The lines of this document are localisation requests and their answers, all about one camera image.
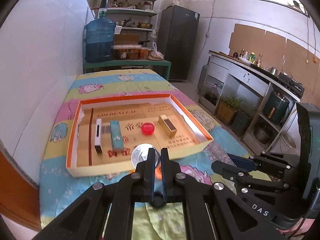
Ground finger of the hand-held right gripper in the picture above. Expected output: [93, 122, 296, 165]
[227, 152, 300, 173]
[211, 160, 290, 193]

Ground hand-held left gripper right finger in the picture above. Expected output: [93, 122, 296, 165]
[161, 147, 287, 240]

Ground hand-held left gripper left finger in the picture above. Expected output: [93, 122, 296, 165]
[32, 147, 157, 240]

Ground clear floral plastic case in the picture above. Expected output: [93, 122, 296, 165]
[203, 142, 234, 164]

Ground white bottle cap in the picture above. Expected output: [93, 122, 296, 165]
[131, 143, 160, 169]

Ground shallow orange-rimmed cardboard tray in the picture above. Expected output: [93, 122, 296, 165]
[66, 93, 214, 178]

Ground red bottle cap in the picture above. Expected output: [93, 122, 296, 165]
[142, 122, 155, 136]

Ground gold rectangular case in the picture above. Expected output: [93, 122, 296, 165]
[158, 114, 177, 139]

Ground teal patterned box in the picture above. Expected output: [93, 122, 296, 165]
[109, 120, 125, 150]

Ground white cartoon print box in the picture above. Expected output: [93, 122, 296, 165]
[94, 118, 103, 155]

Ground metal cooking pot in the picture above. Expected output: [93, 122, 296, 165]
[253, 124, 274, 144]

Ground dark planter with grass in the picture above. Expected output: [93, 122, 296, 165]
[230, 105, 255, 137]

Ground brown planter with grass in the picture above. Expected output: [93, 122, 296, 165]
[216, 96, 242, 125]

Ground dark green kitchen appliance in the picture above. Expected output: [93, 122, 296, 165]
[262, 91, 290, 125]

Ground large glass jug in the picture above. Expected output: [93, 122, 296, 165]
[205, 83, 224, 105]

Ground grey kitchen counter cabinet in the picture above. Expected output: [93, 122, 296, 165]
[200, 50, 304, 160]

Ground black gas stove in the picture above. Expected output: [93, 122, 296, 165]
[277, 72, 305, 97]

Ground printed cartoon blanket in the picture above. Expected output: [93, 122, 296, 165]
[40, 69, 250, 240]

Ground plastic bag of food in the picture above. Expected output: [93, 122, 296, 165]
[148, 42, 165, 61]

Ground dark grey refrigerator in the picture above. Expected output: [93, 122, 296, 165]
[157, 4, 200, 82]

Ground orange wooden door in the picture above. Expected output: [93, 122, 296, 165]
[0, 145, 42, 230]

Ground brown cardboard box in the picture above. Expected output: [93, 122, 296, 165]
[114, 34, 140, 45]

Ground blue water jug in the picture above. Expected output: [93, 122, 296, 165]
[85, 0, 117, 63]

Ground white shelf rack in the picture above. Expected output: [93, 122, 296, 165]
[99, 0, 163, 60]

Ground cardboard sheets on wall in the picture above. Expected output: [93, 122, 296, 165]
[229, 23, 320, 73]

